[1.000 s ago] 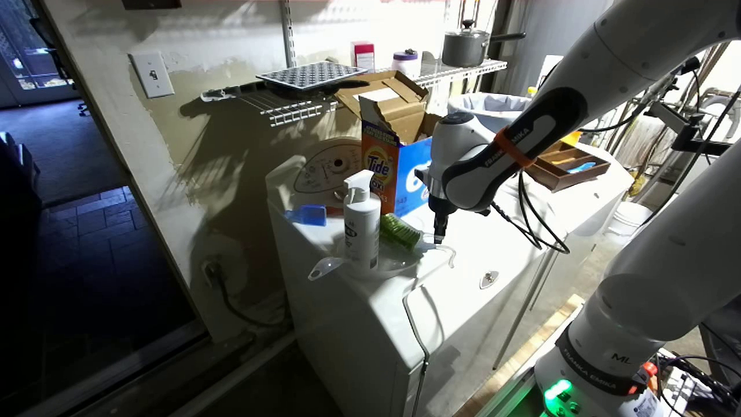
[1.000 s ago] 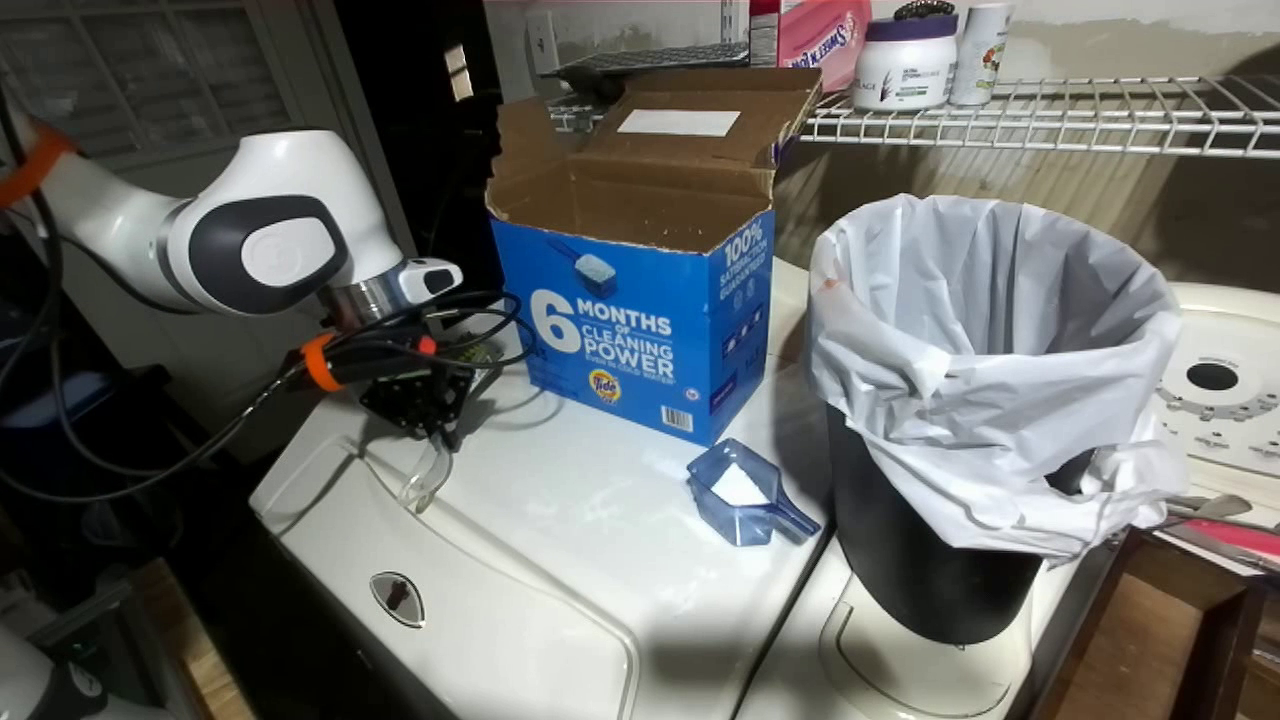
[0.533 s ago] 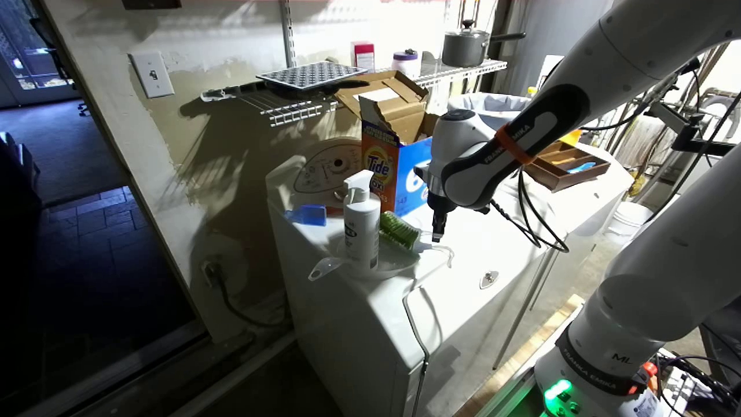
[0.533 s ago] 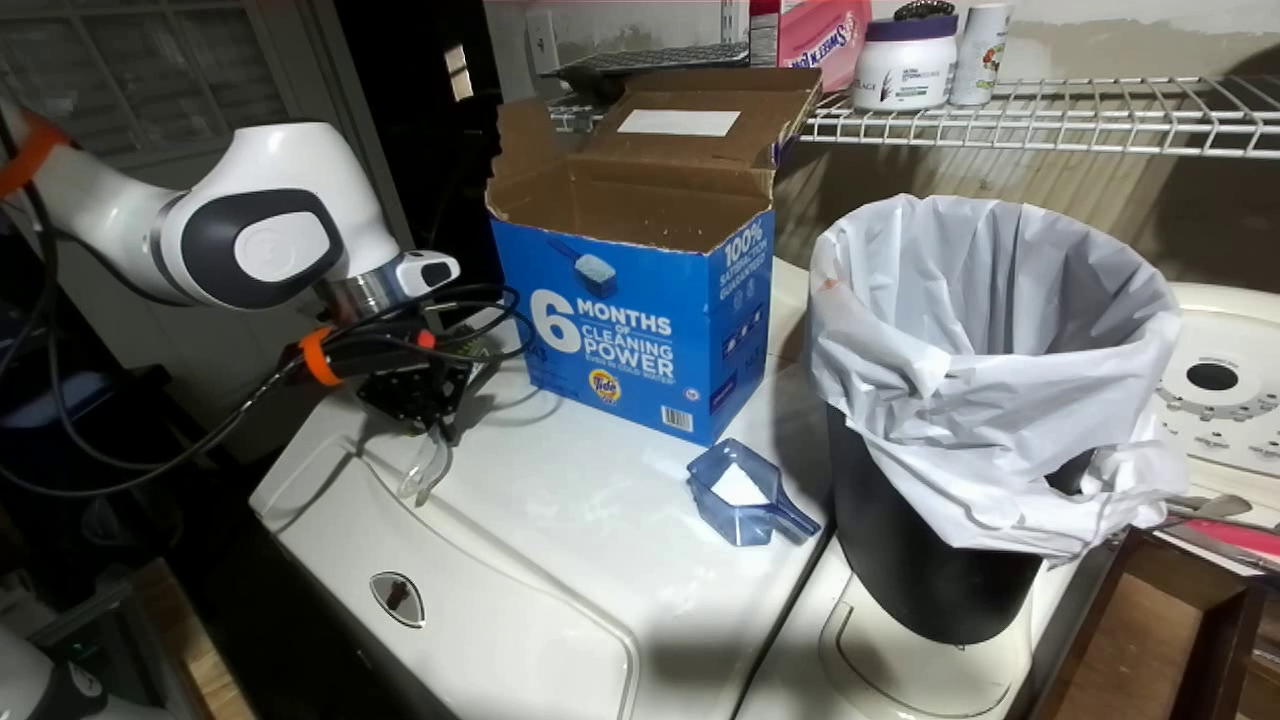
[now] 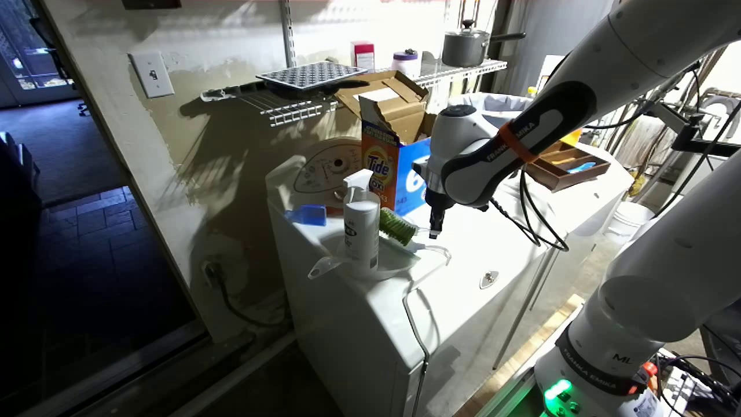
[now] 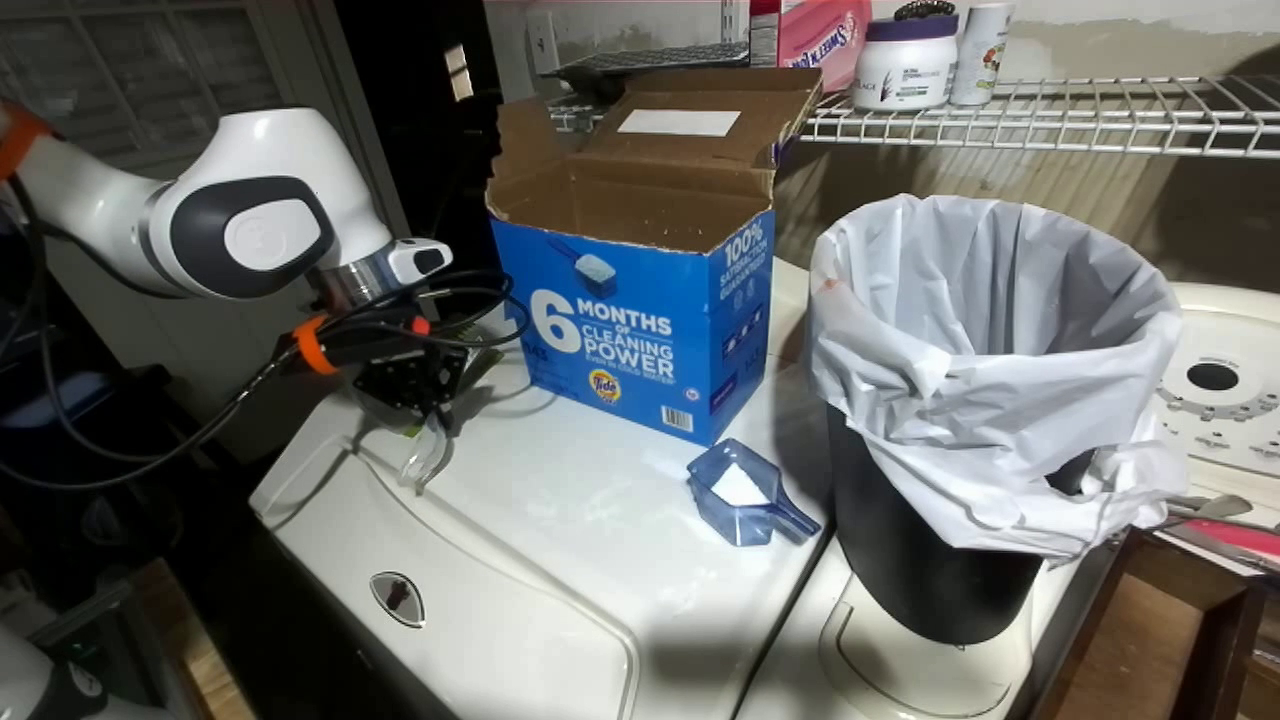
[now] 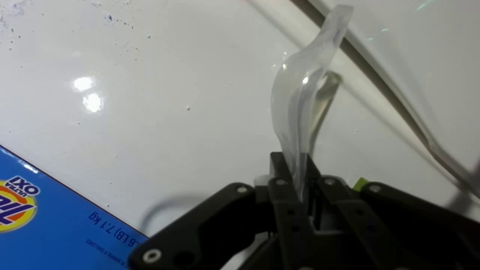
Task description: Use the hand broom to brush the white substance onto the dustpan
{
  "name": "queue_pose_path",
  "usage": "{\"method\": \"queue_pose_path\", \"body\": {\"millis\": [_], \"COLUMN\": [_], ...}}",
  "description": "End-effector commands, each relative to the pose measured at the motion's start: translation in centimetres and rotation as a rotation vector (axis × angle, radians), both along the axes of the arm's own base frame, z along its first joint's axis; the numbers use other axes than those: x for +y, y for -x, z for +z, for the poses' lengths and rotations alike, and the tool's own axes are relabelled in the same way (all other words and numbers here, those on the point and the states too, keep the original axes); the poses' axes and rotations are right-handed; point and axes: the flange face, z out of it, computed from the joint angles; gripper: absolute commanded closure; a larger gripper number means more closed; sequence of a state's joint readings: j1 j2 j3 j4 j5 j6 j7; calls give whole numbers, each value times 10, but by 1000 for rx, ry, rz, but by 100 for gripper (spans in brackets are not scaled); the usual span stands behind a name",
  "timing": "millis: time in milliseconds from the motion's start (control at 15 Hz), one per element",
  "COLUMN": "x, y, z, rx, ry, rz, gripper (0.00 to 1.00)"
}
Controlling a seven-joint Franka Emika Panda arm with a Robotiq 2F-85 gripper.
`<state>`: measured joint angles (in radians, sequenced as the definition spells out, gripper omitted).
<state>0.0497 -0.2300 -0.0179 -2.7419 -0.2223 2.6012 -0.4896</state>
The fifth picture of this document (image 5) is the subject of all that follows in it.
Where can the blue orange detergent box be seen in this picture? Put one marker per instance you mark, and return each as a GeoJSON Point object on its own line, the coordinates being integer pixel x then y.
{"type": "Point", "coordinates": [402, 169]}

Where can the thin metal rod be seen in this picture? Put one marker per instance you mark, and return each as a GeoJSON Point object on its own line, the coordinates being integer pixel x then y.
{"type": "Point", "coordinates": [525, 303]}

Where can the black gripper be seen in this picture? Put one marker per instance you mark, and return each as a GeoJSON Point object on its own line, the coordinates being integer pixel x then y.
{"type": "Point", "coordinates": [438, 202]}

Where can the small blue cloth pad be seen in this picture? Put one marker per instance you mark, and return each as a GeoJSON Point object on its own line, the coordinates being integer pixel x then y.
{"type": "Point", "coordinates": [310, 215]}

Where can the checkered calibration board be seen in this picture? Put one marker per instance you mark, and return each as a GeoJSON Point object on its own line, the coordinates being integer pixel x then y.
{"type": "Point", "coordinates": [309, 75]}

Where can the green robot base part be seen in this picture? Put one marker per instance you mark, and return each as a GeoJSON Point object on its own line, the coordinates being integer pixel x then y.
{"type": "Point", "coordinates": [559, 397]}

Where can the metal shelf rail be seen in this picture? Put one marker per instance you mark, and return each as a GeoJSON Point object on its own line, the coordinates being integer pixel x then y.
{"type": "Point", "coordinates": [287, 31]}

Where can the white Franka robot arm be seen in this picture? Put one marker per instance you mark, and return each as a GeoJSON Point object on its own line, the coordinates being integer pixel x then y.
{"type": "Point", "coordinates": [664, 285]}

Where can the white washing machine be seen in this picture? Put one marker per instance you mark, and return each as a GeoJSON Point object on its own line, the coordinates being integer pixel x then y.
{"type": "Point", "coordinates": [464, 309]}

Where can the light wooden plank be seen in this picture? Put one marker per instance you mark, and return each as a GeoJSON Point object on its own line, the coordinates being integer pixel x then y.
{"type": "Point", "coordinates": [525, 349]}

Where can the bin with white liner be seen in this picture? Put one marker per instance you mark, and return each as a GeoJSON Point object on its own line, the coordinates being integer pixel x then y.
{"type": "Point", "coordinates": [498, 102]}

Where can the pink white container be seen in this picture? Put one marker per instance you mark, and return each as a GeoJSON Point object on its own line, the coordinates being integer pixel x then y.
{"type": "Point", "coordinates": [364, 59]}

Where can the grey kettle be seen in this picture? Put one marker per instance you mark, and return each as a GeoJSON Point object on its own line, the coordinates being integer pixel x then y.
{"type": "Point", "coordinates": [464, 47]}

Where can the white spray bottle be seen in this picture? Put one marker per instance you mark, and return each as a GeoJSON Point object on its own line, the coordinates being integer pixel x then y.
{"type": "Point", "coordinates": [363, 228]}

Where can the white jar with purple lid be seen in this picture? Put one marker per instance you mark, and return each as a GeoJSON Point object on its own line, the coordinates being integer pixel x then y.
{"type": "Point", "coordinates": [405, 66]}

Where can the blue item in tray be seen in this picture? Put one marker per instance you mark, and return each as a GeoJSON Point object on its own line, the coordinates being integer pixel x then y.
{"type": "Point", "coordinates": [585, 166]}

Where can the brown wooden tray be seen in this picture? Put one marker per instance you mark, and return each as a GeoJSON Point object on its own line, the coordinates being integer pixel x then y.
{"type": "Point", "coordinates": [563, 165]}

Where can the black metal bracket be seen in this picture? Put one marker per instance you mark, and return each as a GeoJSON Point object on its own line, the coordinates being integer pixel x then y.
{"type": "Point", "coordinates": [706, 143]}

